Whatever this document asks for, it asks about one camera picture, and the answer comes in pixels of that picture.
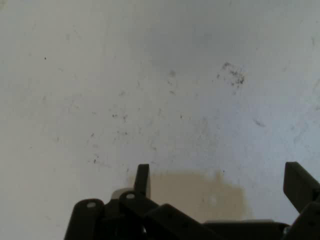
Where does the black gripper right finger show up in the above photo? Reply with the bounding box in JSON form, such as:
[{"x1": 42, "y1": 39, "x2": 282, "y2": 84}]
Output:
[{"x1": 282, "y1": 161, "x2": 320, "y2": 240}]

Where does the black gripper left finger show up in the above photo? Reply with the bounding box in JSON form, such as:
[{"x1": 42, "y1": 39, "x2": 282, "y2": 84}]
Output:
[{"x1": 63, "y1": 163, "x2": 216, "y2": 240}]

